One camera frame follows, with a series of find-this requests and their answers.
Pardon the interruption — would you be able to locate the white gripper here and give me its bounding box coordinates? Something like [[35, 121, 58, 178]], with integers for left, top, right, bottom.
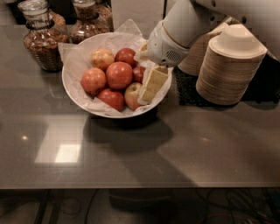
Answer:
[[134, 20, 189, 105]]

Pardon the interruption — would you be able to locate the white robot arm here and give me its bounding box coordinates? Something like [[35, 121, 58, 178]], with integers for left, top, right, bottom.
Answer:
[[136, 0, 280, 106]]

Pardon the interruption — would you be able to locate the red apple right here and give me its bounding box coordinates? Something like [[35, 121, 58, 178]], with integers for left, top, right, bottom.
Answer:
[[133, 66, 145, 83]]

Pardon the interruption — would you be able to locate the dark red apple back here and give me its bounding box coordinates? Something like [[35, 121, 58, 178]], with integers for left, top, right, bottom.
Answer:
[[115, 48, 137, 68]]

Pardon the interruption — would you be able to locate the red apple centre top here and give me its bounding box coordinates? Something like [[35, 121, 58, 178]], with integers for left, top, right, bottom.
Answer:
[[106, 62, 133, 89]]

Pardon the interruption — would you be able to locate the yellow green apple front right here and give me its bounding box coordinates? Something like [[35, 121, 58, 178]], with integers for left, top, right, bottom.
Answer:
[[124, 82, 142, 110]]

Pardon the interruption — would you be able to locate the paper bowl stack back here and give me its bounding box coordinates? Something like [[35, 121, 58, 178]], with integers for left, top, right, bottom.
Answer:
[[178, 23, 228, 76]]

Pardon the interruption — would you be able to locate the paper bowl stack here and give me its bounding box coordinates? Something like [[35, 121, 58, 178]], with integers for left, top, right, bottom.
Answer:
[[178, 23, 228, 76], [196, 24, 267, 106]]

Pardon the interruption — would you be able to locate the red apple front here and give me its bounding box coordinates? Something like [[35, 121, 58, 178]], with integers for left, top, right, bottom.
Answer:
[[97, 88, 124, 111]]

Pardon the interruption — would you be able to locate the yellowish apple back left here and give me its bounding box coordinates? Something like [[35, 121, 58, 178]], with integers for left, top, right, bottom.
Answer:
[[90, 48, 115, 71]]

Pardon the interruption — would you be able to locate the orange red apple left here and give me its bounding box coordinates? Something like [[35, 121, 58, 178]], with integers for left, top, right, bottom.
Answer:
[[80, 67, 107, 95]]

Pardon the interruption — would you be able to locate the paper bowl stack front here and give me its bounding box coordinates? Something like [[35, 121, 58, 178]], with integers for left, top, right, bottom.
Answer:
[[196, 24, 267, 106]]

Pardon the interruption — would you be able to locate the white bowl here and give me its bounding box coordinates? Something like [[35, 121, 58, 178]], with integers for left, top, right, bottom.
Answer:
[[61, 31, 173, 119]]

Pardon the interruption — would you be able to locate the white dispenser box left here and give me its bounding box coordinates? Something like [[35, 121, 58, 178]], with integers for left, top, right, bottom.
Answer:
[[110, 0, 165, 40]]

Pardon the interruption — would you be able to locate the glass cereal jar back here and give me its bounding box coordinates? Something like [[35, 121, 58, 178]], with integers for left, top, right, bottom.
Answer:
[[95, 0, 114, 31]]

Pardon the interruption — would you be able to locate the glass cereal jar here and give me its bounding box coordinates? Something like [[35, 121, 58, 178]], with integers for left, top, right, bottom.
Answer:
[[95, 0, 114, 31], [17, 0, 69, 72], [69, 0, 109, 44]]

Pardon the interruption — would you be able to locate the glass cereal jar middle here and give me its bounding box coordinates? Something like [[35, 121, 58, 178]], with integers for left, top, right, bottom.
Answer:
[[69, 0, 109, 44]]

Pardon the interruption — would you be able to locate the glass cereal jar left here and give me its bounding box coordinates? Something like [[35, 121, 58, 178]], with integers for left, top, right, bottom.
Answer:
[[17, 0, 69, 72]]

